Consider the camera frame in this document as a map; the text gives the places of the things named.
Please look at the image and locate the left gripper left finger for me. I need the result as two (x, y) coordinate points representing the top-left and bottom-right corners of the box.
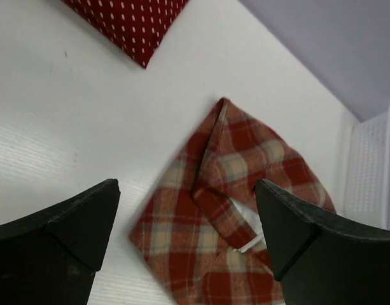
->
(0, 179), (120, 304)

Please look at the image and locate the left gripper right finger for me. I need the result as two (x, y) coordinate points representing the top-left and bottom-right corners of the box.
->
(254, 179), (390, 304)

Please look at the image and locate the white plastic basket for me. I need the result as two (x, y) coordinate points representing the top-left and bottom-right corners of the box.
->
(343, 106), (390, 230)

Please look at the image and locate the red white plaid skirt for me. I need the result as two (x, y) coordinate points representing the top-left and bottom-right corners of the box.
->
(129, 98), (335, 304)

